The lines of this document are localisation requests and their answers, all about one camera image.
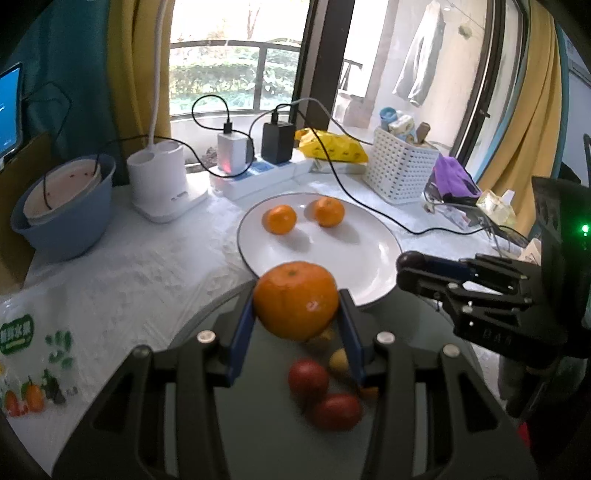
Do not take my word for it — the tablet with blue screen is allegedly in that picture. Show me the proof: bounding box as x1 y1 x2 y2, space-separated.
0 62 24 160

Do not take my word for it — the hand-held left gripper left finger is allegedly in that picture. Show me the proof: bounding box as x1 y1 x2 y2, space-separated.
53 288 257 480

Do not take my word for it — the clear plastic packet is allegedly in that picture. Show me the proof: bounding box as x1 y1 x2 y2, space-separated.
422 185 485 232

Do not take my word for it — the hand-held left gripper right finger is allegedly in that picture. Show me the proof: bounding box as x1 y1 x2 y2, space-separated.
337 288 539 480

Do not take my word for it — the cardboard box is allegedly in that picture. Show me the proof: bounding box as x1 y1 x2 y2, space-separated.
0 131 51 296

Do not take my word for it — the yellow plastic bag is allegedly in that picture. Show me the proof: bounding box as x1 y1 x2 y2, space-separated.
294 128 369 163

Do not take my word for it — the large orange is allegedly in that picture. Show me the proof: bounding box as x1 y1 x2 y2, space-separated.
253 261 340 341

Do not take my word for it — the small orange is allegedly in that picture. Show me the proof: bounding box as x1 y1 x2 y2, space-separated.
313 196 345 228
262 204 297 236

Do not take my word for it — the red round fruit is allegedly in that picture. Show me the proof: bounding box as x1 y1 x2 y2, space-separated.
288 359 330 401
310 393 363 432

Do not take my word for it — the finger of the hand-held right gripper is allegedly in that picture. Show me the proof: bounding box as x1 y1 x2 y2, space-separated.
397 250 542 296
396 271 533 324

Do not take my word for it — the white plate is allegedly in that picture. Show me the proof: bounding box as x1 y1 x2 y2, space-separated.
237 192 403 309

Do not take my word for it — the white power strip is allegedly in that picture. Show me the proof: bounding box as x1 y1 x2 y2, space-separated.
209 157 319 200

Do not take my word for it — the long black cable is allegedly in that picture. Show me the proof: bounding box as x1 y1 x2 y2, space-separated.
295 150 490 236

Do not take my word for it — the fruit printed plastic bag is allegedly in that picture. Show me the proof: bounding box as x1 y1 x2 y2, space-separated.
0 281 93 421

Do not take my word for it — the white desk lamp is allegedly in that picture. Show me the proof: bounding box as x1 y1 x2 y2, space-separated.
127 0 209 224

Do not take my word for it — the dark window frame post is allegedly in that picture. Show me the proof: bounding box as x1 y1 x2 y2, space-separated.
295 0 356 134

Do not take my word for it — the hanging grey garment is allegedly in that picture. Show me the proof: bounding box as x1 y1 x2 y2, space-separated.
392 0 446 108

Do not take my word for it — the grey round mat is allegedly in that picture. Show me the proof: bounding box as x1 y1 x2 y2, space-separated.
164 277 483 480

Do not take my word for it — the teal curtain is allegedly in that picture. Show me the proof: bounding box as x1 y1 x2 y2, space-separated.
18 0 134 185

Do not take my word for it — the black charger cable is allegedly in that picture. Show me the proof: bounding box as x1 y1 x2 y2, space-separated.
98 95 252 174

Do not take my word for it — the white charger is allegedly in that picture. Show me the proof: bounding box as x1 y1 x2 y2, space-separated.
217 122 249 177

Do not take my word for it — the pink bowl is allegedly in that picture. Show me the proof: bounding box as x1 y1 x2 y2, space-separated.
23 160 102 226

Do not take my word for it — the yellow tissue packet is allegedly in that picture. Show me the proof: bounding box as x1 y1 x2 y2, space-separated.
475 189 517 227

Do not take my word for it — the yellow curtain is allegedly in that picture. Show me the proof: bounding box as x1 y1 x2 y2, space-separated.
107 0 174 144
478 0 566 222

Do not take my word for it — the purple cloth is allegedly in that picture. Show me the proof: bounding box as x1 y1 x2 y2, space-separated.
425 154 481 201

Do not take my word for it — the balcony railing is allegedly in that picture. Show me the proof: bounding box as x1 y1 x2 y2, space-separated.
170 39 303 116

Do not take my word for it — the black charger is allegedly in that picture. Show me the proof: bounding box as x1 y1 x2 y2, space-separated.
262 111 295 165

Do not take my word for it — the blue plastic basin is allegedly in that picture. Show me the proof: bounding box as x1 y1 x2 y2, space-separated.
10 154 116 263

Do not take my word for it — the white perforated basket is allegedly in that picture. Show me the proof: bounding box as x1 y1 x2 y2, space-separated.
362 127 440 205

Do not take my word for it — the blue white packet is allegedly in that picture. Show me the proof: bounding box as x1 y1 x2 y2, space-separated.
379 107 415 141

